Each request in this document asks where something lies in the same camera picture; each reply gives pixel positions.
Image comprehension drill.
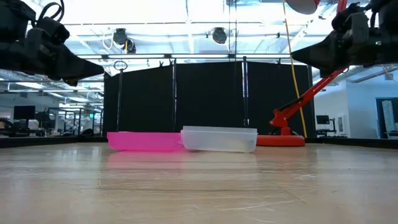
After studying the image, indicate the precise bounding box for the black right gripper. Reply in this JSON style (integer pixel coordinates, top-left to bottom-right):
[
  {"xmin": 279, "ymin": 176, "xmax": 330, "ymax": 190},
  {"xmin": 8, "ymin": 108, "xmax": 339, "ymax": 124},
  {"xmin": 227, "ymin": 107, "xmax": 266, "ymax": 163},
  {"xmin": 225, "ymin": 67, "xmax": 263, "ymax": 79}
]
[{"xmin": 291, "ymin": 0, "xmax": 398, "ymax": 78}]

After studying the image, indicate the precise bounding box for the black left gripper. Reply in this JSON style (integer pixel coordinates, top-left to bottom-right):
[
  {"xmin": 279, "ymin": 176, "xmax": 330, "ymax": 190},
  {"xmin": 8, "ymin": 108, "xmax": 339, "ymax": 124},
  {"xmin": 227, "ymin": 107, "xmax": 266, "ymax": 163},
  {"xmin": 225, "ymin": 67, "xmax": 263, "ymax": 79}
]
[{"xmin": 0, "ymin": 0, "xmax": 105, "ymax": 87}]

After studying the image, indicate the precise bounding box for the pink plastic box lid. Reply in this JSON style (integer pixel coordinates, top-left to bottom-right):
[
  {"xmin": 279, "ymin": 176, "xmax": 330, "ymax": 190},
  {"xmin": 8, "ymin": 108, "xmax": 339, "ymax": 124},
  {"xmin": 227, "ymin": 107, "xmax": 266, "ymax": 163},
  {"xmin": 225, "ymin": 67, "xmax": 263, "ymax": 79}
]
[{"xmin": 106, "ymin": 131, "xmax": 184, "ymax": 152}]

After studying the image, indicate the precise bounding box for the clear plastic supply box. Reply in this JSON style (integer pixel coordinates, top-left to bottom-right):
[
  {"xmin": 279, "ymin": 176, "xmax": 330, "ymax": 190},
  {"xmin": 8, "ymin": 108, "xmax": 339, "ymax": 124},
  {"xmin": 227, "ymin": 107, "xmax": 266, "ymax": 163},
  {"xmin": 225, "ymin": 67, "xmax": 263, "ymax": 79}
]
[{"xmin": 180, "ymin": 125, "xmax": 259, "ymax": 153}]

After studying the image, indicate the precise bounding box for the black ceiling spotlight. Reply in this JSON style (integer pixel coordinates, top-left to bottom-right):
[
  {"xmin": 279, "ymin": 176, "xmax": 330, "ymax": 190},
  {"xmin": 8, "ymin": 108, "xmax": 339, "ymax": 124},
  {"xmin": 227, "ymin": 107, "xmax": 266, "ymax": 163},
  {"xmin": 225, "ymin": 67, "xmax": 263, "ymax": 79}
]
[
  {"xmin": 212, "ymin": 27, "xmax": 228, "ymax": 45},
  {"xmin": 112, "ymin": 27, "xmax": 137, "ymax": 54}
]

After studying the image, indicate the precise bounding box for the small black computer monitor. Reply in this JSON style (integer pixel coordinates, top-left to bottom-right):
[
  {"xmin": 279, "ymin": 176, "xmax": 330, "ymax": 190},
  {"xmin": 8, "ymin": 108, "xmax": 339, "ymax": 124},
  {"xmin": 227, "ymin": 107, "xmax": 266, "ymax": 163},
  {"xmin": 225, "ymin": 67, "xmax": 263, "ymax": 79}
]
[{"xmin": 316, "ymin": 114, "xmax": 331, "ymax": 126}]

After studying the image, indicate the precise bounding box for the dark framed glass door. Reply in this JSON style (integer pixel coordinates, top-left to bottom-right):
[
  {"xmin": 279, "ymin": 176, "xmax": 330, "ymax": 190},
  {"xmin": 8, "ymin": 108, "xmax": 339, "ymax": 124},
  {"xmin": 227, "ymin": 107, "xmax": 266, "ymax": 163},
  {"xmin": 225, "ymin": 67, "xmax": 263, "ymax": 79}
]
[{"xmin": 375, "ymin": 97, "xmax": 398, "ymax": 141}]

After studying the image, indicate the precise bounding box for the red desk lamp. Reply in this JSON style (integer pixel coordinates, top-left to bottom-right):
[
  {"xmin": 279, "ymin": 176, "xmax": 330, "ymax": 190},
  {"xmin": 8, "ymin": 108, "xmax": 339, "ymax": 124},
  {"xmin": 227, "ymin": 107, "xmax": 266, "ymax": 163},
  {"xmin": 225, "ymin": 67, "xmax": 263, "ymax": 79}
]
[{"xmin": 256, "ymin": 0, "xmax": 349, "ymax": 147}]

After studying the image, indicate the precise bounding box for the black partition screen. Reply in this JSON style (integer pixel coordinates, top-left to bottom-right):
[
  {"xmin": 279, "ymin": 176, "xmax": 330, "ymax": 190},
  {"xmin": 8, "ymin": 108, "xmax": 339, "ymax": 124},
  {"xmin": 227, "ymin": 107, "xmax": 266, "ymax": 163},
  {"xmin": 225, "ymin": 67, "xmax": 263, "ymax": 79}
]
[{"xmin": 103, "ymin": 60, "xmax": 315, "ymax": 137}]

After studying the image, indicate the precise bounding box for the yellow cable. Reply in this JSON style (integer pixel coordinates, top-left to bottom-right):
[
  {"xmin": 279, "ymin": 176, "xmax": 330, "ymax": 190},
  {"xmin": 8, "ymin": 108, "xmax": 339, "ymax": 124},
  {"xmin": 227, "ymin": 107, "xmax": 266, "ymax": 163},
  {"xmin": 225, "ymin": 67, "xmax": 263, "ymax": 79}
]
[{"xmin": 282, "ymin": 0, "xmax": 308, "ymax": 138}]

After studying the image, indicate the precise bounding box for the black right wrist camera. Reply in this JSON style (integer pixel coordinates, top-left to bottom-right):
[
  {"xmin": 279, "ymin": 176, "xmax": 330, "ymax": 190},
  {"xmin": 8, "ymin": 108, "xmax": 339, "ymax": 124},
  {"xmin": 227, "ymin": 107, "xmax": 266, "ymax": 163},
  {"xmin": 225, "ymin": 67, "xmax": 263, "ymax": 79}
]
[{"xmin": 331, "ymin": 2, "xmax": 371, "ymax": 35}]

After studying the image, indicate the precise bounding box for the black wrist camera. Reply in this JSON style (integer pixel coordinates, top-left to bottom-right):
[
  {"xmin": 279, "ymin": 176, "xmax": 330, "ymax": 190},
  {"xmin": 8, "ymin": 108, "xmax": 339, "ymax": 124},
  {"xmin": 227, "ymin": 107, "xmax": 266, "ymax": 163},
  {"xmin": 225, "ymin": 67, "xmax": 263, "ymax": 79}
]
[
  {"xmin": 331, "ymin": 2, "xmax": 371, "ymax": 35},
  {"xmin": 35, "ymin": 17, "xmax": 71, "ymax": 45}
]

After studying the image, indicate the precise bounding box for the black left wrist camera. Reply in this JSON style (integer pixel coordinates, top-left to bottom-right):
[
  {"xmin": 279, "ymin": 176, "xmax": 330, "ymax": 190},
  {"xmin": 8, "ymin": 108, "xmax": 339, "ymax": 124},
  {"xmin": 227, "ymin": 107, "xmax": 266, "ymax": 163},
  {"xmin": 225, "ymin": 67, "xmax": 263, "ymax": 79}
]
[{"xmin": 35, "ymin": 17, "xmax": 71, "ymax": 45}]

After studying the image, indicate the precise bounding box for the black ring-topped pole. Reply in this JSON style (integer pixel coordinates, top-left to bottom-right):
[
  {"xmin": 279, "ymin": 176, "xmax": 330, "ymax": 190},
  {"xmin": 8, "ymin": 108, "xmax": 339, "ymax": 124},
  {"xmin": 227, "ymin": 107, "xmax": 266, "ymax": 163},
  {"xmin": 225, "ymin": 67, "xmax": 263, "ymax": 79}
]
[{"xmin": 113, "ymin": 60, "xmax": 129, "ymax": 132}]

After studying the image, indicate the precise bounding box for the black background workstation frame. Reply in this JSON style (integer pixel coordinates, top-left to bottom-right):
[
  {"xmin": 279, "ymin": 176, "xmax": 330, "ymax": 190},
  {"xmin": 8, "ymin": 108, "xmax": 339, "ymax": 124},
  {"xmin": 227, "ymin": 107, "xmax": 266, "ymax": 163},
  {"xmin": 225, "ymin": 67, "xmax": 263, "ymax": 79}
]
[{"xmin": 46, "ymin": 107, "xmax": 104, "ymax": 136}]

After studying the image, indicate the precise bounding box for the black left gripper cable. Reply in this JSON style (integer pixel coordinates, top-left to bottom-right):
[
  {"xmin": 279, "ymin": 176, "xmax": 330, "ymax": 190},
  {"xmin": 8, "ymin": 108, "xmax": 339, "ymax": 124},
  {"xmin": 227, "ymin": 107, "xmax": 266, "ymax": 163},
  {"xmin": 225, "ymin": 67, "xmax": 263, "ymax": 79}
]
[{"xmin": 36, "ymin": 0, "xmax": 65, "ymax": 24}]

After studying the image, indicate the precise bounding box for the framed wall picture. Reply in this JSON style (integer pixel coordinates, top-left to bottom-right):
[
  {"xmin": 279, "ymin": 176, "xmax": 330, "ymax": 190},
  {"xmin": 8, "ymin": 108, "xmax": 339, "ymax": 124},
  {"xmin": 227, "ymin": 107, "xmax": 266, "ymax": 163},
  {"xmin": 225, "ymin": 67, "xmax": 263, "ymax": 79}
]
[{"xmin": 337, "ymin": 114, "xmax": 346, "ymax": 135}]

